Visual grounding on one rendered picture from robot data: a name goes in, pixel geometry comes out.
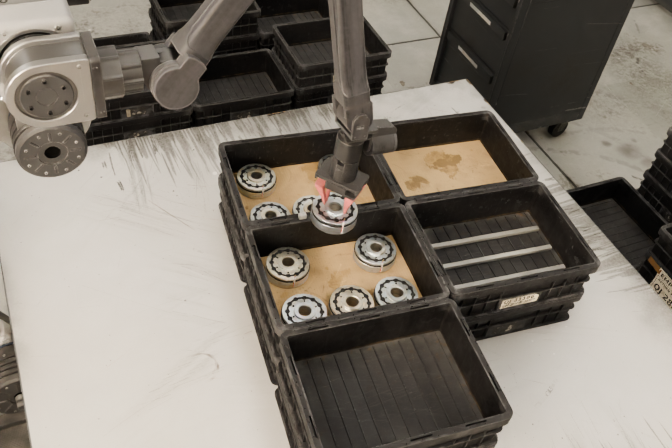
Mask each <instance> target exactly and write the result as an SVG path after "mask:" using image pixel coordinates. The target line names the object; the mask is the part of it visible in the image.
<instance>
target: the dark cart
mask: <svg viewBox="0 0 672 448"><path fill-rule="evenodd" d="M634 1H635V0H450V2H449V6H448V10H447V14H446V18H445V22H444V26H443V30H442V34H441V38H440V42H439V46H438V50H437V54H436V58H435V62H434V66H433V70H432V74H431V78H430V82H429V84H430V85H434V84H440V83H445V82H451V81H457V80H462V79H468V80H469V82H470V83H471V84H472V85H473V86H474V87H475V88H476V90H477V91H478V92H479V93H480V94H481V95H482V96H483V97H484V99H485V100H486V101H487V102H488V103H489V104H490V105H491V106H492V108H493V109H494V110H495V111H496V112H497V113H498V114H499V116H500V117H501V118H502V119H503V120H504V121H505V122H506V123H507V125H508V126H509V127H510V128H511V129H512V130H513V131H514V132H515V133H519V132H523V131H528V130H533V129H537V128H542V127H547V126H549V127H548V133H549V134H550V135H552V136H553V137H557V136H559V135H561V134H562V133H563V132H564V131H565V129H566V128H567V126H568V122H570V121H574V120H579V119H582V117H583V115H584V112H585V110H586V108H587V106H588V104H589V101H590V99H591V97H592V95H593V92H594V90H595V88H596V86H597V83H598V81H599V79H600V77H601V74H602V72H603V70H604V68H605V66H606V63H607V61H608V59H609V57H610V54H611V52H612V50H613V48H614V45H615V43H616V41H617V39H618V36H619V34H620V32H621V30H622V27H623V25H624V23H625V21H626V19H627V16H628V14H629V12H630V10H631V7H632V5H633V3H634Z"/></svg>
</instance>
